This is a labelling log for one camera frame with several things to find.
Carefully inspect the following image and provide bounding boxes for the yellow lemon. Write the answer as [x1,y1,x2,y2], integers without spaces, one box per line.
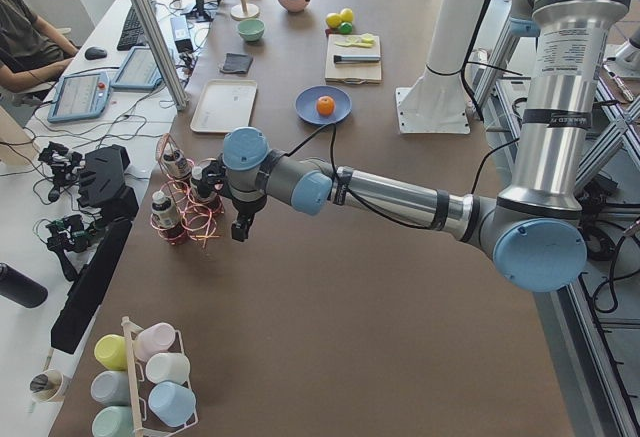
[339,8,354,23]
[325,13,342,29]

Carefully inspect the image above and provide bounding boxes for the copper wire bottle rack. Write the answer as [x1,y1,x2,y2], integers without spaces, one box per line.
[151,134,224,246]

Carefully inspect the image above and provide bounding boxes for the orange fruit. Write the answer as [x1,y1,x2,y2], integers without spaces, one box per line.
[315,95,335,117]

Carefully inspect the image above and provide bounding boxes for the yellow lemon upper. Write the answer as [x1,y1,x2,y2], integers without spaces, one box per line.
[325,13,342,29]

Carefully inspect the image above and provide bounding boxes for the yellow plastic knife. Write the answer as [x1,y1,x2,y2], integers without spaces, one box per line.
[334,40,375,48]

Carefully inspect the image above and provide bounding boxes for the cream rabbit tray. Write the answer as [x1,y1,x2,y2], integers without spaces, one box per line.
[190,79,257,134]

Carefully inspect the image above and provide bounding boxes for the cup rack with cups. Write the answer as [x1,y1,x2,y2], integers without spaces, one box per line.
[91,316,199,436]

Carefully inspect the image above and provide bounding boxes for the lemon slice lower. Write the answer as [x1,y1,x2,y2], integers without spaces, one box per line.
[360,33,375,43]

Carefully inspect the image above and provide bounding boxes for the blue teach pendant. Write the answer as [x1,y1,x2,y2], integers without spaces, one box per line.
[47,72,110,123]
[111,46,162,92]

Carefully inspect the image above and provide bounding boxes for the blue plate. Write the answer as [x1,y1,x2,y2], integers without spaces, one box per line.
[295,85,352,125]

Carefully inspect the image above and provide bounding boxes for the lemon slice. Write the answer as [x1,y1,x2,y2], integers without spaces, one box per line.
[345,35,363,43]
[360,33,375,43]

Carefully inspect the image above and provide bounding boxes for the mint green bowl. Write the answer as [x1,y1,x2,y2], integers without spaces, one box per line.
[237,18,265,43]

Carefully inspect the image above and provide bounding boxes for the seated person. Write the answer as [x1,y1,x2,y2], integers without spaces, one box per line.
[1,0,78,93]

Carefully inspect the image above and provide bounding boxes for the tea bottle back left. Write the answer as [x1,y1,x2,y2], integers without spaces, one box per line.
[190,165,224,216]

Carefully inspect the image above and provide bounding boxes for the green lime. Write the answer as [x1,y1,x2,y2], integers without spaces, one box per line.
[338,22,353,35]

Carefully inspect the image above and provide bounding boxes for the lemon slice upper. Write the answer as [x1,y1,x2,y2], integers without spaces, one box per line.
[345,35,363,43]

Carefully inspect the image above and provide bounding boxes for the tea bottle back right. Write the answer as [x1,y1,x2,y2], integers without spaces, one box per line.
[160,147,192,180]

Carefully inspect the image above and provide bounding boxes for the grey folded cloth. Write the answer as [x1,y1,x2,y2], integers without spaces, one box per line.
[220,52,253,75]

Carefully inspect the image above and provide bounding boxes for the tea bottle front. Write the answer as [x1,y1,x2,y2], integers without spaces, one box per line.
[151,190,187,245]

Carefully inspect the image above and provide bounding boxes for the steel muddler black tip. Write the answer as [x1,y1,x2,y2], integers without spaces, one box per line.
[333,54,381,64]

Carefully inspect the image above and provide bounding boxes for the tea bottle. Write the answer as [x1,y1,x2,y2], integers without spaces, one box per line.
[160,147,192,180]
[151,190,187,245]
[190,165,224,216]

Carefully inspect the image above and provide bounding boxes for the wooden cutting board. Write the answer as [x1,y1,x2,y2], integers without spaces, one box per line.
[324,34,382,84]

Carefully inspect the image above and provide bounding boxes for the yellow lemon lower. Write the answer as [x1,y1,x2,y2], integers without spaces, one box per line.
[339,8,354,23]

